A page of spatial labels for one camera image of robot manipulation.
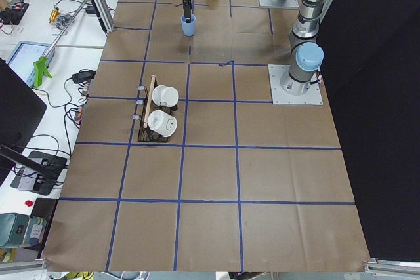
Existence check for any green handled reacher grabber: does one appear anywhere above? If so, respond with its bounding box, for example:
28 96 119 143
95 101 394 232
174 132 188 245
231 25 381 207
33 0 89 88

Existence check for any white plain mug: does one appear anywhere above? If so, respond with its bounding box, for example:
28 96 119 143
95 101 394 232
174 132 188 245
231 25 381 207
152 85 179 107

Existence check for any white smiley face mug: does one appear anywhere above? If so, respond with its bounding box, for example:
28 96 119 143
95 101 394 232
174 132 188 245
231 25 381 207
148 110 177 137

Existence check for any light blue plastic cup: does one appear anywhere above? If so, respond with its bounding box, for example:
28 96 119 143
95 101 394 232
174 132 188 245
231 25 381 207
181 14 196 37

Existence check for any black power adapter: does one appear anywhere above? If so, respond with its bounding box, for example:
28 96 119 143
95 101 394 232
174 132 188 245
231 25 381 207
72 69 96 83

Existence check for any black wire mug rack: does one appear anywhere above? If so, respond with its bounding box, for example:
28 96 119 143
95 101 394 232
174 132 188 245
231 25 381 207
133 75 179 143

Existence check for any black monitor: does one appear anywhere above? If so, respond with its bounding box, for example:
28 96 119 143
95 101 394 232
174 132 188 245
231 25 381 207
0 58 49 189

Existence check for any tablet with blue case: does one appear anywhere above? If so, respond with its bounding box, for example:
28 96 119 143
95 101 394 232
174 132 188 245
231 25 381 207
7 41 54 88

